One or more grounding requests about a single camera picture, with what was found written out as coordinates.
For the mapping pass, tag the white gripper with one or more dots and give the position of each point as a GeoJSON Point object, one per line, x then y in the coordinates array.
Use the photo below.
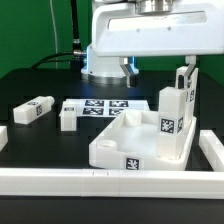
{"type": "Point", "coordinates": [192, 27]}

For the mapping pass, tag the white desk top tray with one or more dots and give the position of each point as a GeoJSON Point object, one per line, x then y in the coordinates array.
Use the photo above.
{"type": "Point", "coordinates": [129, 143]}

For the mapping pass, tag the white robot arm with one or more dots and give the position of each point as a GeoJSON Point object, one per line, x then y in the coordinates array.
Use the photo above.
{"type": "Point", "coordinates": [106, 69]}

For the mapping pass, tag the white right fence bar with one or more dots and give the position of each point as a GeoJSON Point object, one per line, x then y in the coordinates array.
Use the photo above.
{"type": "Point", "coordinates": [213, 149]}

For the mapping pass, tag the white fence bar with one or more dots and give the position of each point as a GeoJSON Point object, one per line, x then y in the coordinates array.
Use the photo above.
{"type": "Point", "coordinates": [213, 149]}
{"type": "Point", "coordinates": [111, 183]}

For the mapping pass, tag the white front fence bar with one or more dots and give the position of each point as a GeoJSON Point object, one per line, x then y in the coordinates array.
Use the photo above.
{"type": "Point", "coordinates": [111, 183]}

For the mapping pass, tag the white marker base plate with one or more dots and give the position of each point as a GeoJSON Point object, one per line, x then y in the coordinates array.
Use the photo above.
{"type": "Point", "coordinates": [101, 107]}

